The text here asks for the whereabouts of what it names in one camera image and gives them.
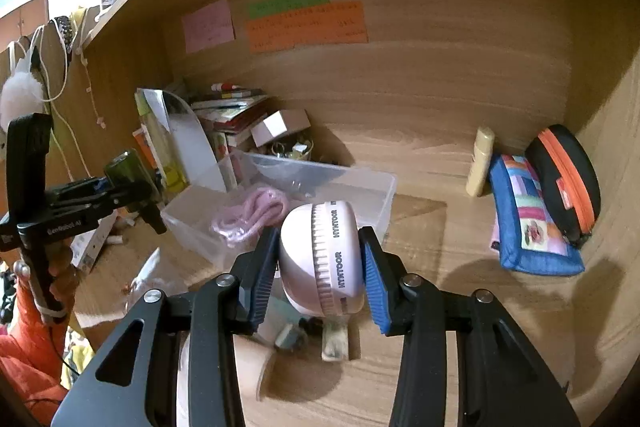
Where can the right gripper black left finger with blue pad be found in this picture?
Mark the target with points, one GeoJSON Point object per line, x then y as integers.
{"type": "Point", "coordinates": [131, 381]}

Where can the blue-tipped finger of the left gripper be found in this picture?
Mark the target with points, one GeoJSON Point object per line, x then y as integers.
{"type": "Point", "coordinates": [124, 192]}

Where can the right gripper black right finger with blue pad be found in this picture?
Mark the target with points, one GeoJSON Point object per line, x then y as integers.
{"type": "Point", "coordinates": [503, 381]}

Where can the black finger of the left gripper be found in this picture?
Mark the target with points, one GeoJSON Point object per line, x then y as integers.
{"type": "Point", "coordinates": [150, 214]}

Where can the dark green bottle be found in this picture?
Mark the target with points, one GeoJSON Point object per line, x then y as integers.
{"type": "Point", "coordinates": [127, 165]}

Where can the white mint box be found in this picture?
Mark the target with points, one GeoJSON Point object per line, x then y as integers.
{"type": "Point", "coordinates": [280, 327]}

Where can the pink round jar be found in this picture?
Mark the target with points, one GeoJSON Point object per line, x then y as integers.
{"type": "Point", "coordinates": [320, 260]}

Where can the black small keychain figure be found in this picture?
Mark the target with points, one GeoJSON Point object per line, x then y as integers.
{"type": "Point", "coordinates": [312, 326]}

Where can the beige cylindrical container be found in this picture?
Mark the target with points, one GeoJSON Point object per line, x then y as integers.
{"type": "Point", "coordinates": [253, 364]}

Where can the person left hand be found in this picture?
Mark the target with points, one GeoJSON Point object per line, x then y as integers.
{"type": "Point", "coordinates": [65, 279]}

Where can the yellow liquid bottle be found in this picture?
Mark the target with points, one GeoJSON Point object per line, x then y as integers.
{"type": "Point", "coordinates": [154, 122]}

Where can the white curved file holder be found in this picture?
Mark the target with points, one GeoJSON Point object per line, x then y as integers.
{"type": "Point", "coordinates": [187, 139]}

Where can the white crumpled cloth bag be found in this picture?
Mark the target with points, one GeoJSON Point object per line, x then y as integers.
{"type": "Point", "coordinates": [158, 272]}

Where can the clear plastic storage bin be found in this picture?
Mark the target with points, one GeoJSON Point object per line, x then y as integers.
{"type": "Point", "coordinates": [189, 216]}

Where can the white fluffy pompom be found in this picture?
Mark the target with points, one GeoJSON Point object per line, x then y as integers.
{"type": "Point", "coordinates": [21, 95]}

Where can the stack of books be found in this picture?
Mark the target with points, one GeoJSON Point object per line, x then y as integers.
{"type": "Point", "coordinates": [227, 121]}

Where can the red white glue stick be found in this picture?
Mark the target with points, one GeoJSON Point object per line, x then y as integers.
{"type": "Point", "coordinates": [225, 87]}

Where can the blue patchwork pencil pouch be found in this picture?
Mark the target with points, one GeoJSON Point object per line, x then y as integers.
{"type": "Point", "coordinates": [525, 237]}

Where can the small pink white box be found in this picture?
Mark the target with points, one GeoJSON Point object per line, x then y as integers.
{"type": "Point", "coordinates": [279, 125]}

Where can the bowl of trinkets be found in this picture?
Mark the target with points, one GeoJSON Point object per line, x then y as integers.
{"type": "Point", "coordinates": [296, 147]}

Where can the pink sticky note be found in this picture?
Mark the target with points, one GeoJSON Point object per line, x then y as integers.
{"type": "Point", "coordinates": [208, 27]}

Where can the black orange zipper case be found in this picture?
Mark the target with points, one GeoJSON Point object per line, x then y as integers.
{"type": "Point", "coordinates": [569, 183]}

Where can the cream lotion tube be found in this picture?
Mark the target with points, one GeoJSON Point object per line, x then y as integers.
{"type": "Point", "coordinates": [482, 154]}

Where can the green paper strip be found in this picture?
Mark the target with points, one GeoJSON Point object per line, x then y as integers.
{"type": "Point", "coordinates": [263, 8]}

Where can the orange paper note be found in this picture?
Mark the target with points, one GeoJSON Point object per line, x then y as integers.
{"type": "Point", "coordinates": [330, 23]}

